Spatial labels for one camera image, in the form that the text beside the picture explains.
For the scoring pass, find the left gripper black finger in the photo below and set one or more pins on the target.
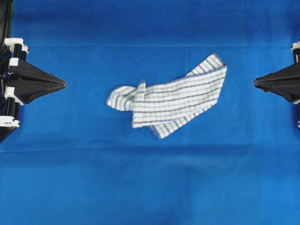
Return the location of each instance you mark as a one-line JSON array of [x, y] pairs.
[[29, 71], [32, 91]]

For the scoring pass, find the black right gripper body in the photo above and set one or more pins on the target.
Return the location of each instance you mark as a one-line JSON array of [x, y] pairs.
[[295, 47]]

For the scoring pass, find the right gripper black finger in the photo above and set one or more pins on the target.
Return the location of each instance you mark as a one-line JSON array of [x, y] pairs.
[[288, 73], [290, 92]]

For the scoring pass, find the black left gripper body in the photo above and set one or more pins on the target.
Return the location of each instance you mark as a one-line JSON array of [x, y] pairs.
[[12, 48]]

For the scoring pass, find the white blue-striped towel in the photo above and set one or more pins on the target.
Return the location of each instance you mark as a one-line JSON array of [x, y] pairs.
[[165, 107]]

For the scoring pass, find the blue table cloth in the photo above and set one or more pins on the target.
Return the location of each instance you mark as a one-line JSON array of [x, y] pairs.
[[76, 161]]

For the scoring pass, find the black frame post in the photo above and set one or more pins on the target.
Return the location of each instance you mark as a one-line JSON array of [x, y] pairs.
[[6, 15]]

